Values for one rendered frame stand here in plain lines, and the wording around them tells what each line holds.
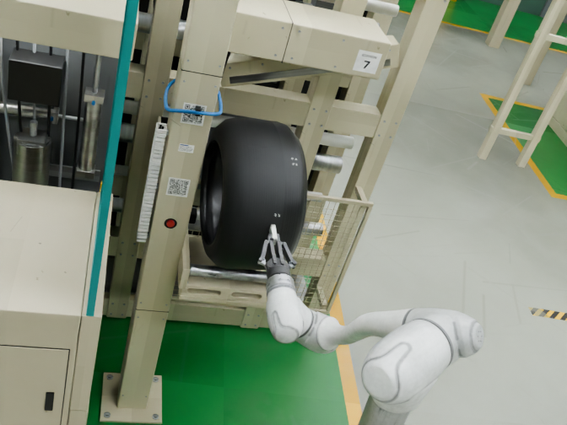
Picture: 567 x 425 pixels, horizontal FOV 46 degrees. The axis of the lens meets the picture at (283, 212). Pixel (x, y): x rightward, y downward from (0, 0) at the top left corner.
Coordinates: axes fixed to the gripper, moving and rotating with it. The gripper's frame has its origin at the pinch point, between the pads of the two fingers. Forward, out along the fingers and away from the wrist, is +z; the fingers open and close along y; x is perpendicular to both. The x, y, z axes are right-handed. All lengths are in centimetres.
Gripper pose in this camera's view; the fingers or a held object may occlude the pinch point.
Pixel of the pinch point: (272, 234)
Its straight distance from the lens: 224.9
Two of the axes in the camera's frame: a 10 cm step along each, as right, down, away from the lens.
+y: -9.6, -1.2, -2.7
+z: -1.1, -7.0, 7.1
